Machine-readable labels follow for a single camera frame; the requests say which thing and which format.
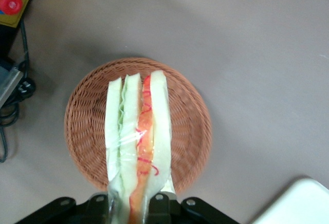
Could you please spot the red emergency stop button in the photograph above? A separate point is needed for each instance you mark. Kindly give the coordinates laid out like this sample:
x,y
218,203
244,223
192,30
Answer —
x,y
10,1

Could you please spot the yellow emergency stop box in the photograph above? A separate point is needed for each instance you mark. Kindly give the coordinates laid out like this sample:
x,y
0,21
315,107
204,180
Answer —
x,y
23,3

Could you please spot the round brown wicker basket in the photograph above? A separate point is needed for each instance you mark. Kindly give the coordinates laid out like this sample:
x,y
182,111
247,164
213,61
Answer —
x,y
84,121

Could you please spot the grey metal plate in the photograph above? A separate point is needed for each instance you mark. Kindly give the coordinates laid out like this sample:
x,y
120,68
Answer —
x,y
9,85

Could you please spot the beige plastic tray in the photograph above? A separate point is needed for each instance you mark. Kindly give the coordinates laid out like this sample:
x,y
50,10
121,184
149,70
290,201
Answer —
x,y
298,203

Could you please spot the triangle sandwich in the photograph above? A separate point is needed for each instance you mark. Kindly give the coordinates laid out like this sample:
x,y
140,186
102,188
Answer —
x,y
133,131

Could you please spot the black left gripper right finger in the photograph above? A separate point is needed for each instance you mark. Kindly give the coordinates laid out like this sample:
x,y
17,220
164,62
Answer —
x,y
162,208

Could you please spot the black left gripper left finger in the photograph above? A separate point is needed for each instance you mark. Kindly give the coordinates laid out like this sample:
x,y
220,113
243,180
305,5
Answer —
x,y
99,209

